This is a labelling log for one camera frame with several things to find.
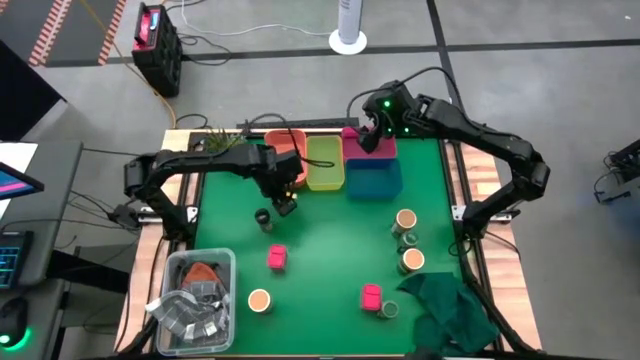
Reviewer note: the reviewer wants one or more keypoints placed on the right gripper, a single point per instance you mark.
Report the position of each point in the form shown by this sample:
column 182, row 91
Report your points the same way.
column 379, row 117

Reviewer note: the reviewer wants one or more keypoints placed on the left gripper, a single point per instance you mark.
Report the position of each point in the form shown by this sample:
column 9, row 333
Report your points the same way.
column 281, row 187

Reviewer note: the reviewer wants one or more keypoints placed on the black-lid spice jar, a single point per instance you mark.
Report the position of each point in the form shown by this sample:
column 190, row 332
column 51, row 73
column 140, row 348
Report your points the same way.
column 263, row 218

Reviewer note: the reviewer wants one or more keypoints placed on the red-lid smoked paprika tin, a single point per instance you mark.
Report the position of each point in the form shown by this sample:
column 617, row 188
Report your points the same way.
column 277, row 257
column 371, row 297

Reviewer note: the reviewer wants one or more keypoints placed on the brown-lid spice jar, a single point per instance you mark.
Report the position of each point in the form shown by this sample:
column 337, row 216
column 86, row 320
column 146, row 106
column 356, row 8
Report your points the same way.
column 260, row 301
column 413, row 260
column 405, row 220

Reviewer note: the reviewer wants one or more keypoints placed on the green-lid spice jar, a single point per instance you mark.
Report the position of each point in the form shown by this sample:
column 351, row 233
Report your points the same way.
column 388, row 309
column 409, row 240

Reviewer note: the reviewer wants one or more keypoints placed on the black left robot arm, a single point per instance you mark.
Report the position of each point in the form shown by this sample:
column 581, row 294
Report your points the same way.
column 200, row 162

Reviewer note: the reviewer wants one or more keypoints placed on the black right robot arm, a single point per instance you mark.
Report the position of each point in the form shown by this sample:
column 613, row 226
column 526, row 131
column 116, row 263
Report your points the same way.
column 475, row 131

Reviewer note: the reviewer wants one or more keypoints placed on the pink plastic bin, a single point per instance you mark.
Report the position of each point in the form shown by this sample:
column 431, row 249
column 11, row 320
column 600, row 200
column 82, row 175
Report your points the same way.
column 352, row 150

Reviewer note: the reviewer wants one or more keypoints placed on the blue plastic bin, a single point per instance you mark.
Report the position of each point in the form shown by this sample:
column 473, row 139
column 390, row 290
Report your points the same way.
column 375, row 180

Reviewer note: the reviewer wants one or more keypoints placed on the green table mat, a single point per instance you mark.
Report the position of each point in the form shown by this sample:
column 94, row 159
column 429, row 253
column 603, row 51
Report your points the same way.
column 330, row 235

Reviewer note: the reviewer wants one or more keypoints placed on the yellow plastic bin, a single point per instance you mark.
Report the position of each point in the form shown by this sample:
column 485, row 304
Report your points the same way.
column 325, row 165

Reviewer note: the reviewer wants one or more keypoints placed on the black power strip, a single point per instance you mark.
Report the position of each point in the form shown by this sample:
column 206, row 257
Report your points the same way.
column 310, row 122

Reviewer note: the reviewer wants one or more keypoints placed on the orange plastic bin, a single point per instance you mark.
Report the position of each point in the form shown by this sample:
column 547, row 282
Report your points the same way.
column 285, row 141

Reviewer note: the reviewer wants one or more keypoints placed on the clear plastic storage container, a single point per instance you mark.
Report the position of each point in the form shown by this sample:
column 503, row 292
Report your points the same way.
column 225, row 265

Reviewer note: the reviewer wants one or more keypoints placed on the small potted succulent plant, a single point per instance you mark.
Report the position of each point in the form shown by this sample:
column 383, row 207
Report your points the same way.
column 220, row 141

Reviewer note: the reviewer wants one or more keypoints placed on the orange cloth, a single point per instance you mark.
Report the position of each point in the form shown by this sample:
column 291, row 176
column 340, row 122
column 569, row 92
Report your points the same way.
column 200, row 274

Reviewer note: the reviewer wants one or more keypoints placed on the white tower fan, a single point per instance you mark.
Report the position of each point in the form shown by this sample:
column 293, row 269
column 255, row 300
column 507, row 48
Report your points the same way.
column 348, row 20

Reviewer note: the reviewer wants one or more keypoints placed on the grey checked cloth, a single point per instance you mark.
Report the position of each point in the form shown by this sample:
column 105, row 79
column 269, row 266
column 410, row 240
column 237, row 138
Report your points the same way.
column 190, row 315

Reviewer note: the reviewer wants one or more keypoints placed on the black power adapter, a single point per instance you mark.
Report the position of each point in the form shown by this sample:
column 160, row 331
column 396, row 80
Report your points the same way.
column 122, row 215

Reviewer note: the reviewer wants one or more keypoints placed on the dark green cloth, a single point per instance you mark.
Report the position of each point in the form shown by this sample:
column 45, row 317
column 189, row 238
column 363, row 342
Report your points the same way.
column 450, row 310

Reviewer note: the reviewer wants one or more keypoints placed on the black power station red top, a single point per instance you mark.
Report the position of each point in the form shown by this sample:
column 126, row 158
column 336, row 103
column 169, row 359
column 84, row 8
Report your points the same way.
column 160, row 60

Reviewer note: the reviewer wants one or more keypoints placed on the grey desk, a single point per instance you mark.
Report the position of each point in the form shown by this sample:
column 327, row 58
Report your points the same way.
column 55, row 200

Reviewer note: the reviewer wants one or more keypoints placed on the computer monitor blue screen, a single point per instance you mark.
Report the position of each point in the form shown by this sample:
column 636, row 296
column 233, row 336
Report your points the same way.
column 15, row 182

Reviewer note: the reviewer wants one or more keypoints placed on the dark rug striped orange edges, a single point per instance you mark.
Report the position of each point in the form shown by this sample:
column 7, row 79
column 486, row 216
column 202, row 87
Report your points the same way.
column 75, row 30

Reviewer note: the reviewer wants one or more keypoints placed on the white paper sheet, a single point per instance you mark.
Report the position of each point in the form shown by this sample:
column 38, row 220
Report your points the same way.
column 15, row 155

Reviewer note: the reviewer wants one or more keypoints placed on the backlit black keyboard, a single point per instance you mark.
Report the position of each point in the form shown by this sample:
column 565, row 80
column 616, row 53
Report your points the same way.
column 12, row 260

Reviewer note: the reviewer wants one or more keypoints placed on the black partition panel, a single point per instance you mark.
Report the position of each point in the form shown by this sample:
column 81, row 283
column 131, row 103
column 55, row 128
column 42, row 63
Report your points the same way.
column 20, row 100

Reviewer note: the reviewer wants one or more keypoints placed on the black computer mouse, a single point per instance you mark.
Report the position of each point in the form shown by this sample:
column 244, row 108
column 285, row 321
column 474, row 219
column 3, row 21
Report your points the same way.
column 12, row 320

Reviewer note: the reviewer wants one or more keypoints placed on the silver mounting bracket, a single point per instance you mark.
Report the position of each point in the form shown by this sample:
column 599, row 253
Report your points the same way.
column 457, row 212
column 191, row 214

